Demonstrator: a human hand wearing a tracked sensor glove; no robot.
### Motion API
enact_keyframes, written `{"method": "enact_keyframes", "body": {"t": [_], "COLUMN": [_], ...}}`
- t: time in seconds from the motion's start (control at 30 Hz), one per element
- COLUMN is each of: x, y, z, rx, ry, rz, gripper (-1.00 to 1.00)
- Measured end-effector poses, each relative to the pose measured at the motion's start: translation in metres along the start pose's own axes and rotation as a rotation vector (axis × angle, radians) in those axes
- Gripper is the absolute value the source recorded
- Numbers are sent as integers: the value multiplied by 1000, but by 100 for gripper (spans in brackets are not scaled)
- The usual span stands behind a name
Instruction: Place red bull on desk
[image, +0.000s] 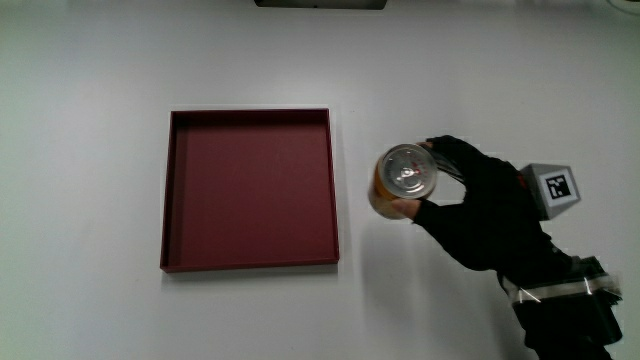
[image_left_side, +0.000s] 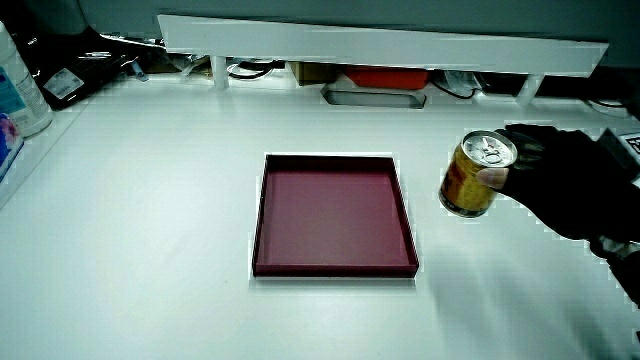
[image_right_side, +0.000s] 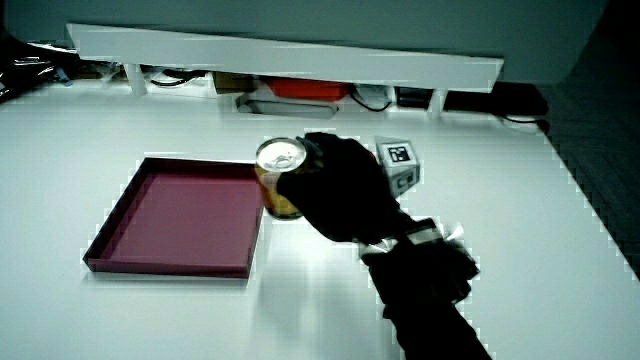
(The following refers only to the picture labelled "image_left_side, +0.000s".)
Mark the person's right hand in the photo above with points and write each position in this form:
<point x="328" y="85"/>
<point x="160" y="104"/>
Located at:
<point x="565" y="185"/>

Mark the gold red bull can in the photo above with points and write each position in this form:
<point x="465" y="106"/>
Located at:
<point x="465" y="187"/>

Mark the person's right forearm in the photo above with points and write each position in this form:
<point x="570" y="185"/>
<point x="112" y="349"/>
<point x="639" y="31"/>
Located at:
<point x="622" y="270"/>

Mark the white desk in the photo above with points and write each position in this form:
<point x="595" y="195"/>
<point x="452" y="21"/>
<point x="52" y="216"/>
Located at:
<point x="150" y="225"/>

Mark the orange box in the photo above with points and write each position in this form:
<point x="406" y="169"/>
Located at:
<point x="387" y="77"/>

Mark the white monitor riser shelf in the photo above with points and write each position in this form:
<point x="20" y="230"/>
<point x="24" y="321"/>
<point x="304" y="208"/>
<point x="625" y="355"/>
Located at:
<point x="380" y="45"/>

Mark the dark red square tray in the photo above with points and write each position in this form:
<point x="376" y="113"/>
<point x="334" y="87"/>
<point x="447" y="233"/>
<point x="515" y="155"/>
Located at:
<point x="332" y="215"/>

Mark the brown cardboard box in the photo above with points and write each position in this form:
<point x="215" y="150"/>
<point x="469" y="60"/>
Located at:
<point x="312" y="72"/>

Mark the black bag with white label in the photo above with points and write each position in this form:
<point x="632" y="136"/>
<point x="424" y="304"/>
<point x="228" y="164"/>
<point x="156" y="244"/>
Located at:
<point x="70" y="70"/>

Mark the white plastic bottle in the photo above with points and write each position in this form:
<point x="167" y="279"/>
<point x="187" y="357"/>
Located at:
<point x="22" y="95"/>

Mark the blue printed packet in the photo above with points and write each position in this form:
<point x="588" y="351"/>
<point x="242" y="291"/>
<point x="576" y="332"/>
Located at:
<point x="7" y="142"/>

